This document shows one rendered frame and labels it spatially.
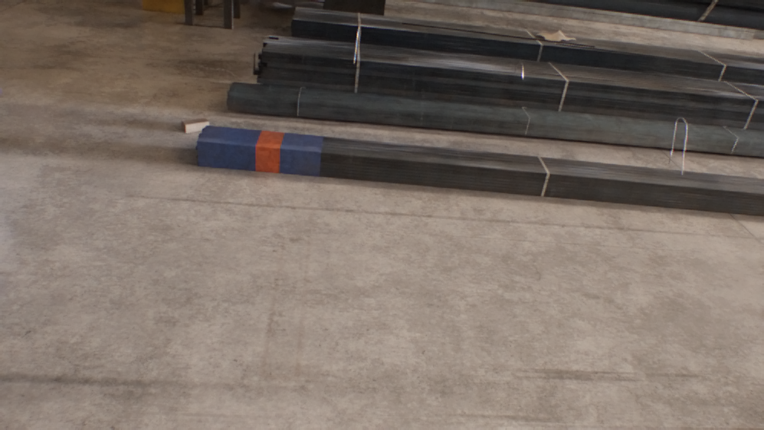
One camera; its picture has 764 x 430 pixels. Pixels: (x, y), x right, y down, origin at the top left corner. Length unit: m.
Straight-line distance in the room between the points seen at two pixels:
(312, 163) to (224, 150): 0.52
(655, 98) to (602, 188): 1.45
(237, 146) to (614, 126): 2.80
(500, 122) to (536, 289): 1.89
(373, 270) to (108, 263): 1.20
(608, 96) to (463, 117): 1.20
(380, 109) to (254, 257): 1.88
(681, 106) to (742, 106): 0.51
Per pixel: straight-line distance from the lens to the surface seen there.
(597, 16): 10.07
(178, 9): 7.34
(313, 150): 3.54
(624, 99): 5.06
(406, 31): 5.11
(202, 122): 4.16
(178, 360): 2.37
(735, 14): 4.64
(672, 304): 3.20
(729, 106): 5.52
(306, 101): 4.34
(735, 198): 4.34
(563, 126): 4.69
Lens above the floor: 1.64
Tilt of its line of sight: 30 degrees down
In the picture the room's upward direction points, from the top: 7 degrees clockwise
